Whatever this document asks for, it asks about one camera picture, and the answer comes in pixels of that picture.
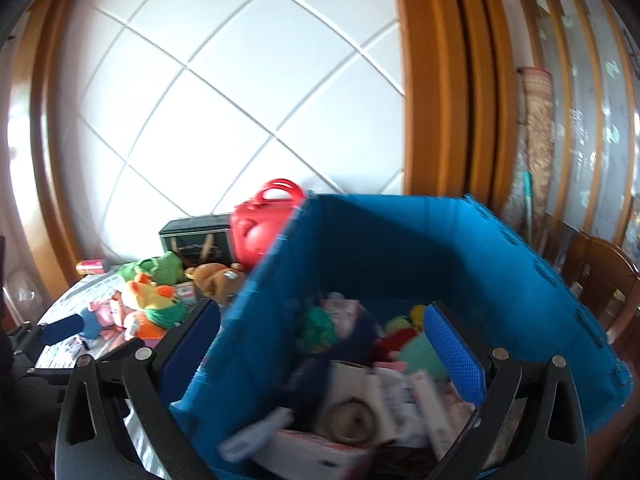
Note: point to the red plush toy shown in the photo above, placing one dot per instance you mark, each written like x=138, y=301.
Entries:
x=392, y=347

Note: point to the wooden frame post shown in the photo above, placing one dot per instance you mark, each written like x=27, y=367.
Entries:
x=42, y=160
x=450, y=85

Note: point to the wooden chair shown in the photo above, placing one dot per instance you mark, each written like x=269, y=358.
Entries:
x=600, y=280

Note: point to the wooden lattice glass door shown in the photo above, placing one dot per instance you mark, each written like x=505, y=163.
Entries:
x=575, y=85

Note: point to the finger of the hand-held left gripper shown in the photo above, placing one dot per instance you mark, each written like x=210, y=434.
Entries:
x=56, y=332

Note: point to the pink white small box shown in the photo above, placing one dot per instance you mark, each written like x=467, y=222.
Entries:
x=345, y=312

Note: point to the white plastic thermometer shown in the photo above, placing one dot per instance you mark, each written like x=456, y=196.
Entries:
x=255, y=435

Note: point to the red bear-shaped case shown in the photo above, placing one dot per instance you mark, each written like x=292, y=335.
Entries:
x=262, y=227

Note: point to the striped cloth covered desktop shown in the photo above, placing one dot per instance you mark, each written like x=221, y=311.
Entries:
x=87, y=290

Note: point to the pink white tissue pack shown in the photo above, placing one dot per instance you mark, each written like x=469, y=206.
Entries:
x=186, y=291

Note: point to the red cylindrical can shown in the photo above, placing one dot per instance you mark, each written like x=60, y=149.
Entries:
x=92, y=266

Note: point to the white cardboard box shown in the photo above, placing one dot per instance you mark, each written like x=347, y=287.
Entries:
x=347, y=380

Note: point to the white tube box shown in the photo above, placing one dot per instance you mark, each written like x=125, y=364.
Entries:
x=435, y=410

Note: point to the blue plastic crate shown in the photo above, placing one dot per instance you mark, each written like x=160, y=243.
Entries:
x=380, y=255

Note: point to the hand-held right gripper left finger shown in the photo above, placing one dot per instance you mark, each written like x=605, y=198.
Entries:
x=192, y=345

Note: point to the mint green plush toy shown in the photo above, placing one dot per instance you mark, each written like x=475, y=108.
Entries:
x=422, y=357

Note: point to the pink plush toy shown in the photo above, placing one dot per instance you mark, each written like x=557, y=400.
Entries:
x=110, y=312

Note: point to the teal stick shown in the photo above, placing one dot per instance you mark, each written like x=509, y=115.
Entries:
x=528, y=200

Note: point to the large green plush toy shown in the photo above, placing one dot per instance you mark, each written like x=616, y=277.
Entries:
x=160, y=267

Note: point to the small green plush toy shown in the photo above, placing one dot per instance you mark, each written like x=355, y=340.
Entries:
x=317, y=327

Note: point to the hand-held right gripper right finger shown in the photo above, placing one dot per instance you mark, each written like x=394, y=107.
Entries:
x=452, y=355

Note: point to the dark green gift bag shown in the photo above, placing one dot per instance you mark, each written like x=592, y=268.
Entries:
x=195, y=240

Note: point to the rolled patterned carpet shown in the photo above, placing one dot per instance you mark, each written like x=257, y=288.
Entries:
x=535, y=150

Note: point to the white flat box red stripe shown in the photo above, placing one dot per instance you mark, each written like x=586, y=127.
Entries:
x=310, y=455

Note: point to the green striped plush toy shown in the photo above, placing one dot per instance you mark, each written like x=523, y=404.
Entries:
x=167, y=314

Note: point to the tape roll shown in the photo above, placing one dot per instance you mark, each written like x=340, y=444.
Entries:
x=350, y=417

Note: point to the white plush orange hat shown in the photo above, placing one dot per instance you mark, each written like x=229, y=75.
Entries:
x=142, y=295

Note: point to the yellow plush toy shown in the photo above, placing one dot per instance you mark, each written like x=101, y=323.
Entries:
x=407, y=319

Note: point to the brown bear plush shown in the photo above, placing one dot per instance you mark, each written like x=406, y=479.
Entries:
x=215, y=280

